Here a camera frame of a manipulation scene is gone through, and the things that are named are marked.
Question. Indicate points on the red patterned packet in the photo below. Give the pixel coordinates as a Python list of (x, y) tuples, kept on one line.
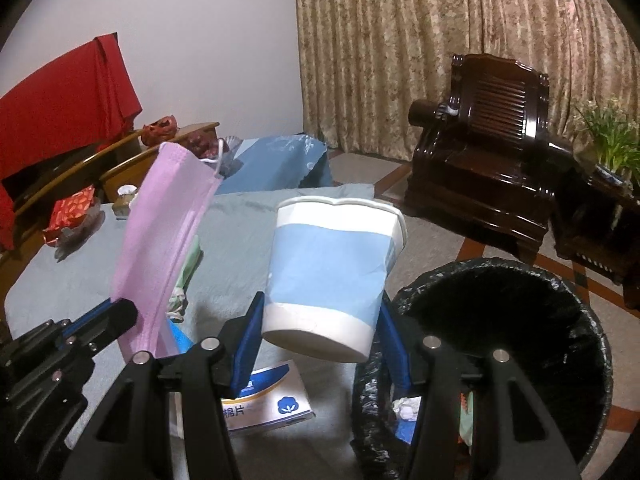
[(70, 212)]

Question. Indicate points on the beige patterned curtain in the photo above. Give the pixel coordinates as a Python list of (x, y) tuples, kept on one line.
[(450, 50)]

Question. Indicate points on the trash bin with black bag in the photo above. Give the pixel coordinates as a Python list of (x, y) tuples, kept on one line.
[(525, 320)]

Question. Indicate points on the dark wooden armchair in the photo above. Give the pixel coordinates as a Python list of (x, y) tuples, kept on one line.
[(480, 160)]

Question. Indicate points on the white blue cardboard box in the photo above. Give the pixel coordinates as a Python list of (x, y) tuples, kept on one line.
[(280, 400)]

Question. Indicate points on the beige tissue box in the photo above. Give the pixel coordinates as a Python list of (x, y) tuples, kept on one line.
[(124, 202)]

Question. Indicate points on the glass fruit bowl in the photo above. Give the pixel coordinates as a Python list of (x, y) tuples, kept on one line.
[(231, 147)]

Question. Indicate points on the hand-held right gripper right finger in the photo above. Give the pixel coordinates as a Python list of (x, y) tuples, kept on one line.
[(395, 350)]

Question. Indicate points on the dark red apple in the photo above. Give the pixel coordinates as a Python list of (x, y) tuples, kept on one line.
[(199, 144)]

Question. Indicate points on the pink face mask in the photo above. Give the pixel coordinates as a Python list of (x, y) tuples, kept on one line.
[(160, 240)]

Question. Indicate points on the white tissue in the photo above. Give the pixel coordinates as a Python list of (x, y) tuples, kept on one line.
[(406, 407)]

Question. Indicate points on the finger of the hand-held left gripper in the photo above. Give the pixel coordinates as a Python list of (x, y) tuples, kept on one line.
[(85, 320), (107, 325)]

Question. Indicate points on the small blue white wrapper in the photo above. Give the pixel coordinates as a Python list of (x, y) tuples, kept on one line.
[(179, 338)]

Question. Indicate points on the blue plastic bag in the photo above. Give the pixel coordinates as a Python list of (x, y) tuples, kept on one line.
[(280, 160), (406, 431)]

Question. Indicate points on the blue white paper cup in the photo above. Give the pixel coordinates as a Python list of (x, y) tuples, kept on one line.
[(325, 280)]

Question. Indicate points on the glass dish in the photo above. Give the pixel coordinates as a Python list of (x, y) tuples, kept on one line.
[(85, 232)]

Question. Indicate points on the potted green flowering plant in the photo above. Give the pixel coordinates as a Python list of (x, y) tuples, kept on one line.
[(610, 135)]

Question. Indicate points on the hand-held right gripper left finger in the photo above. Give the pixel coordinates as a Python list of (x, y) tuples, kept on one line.
[(247, 345)]

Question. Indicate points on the red cloth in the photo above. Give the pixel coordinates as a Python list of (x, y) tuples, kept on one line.
[(50, 110)]

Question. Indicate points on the dark wooden side table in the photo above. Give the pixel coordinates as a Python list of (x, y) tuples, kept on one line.
[(595, 230)]

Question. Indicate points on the red decorative bowl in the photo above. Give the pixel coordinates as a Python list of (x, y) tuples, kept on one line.
[(160, 130)]

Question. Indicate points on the grey tablecloth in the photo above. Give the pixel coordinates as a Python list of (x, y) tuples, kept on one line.
[(235, 250)]

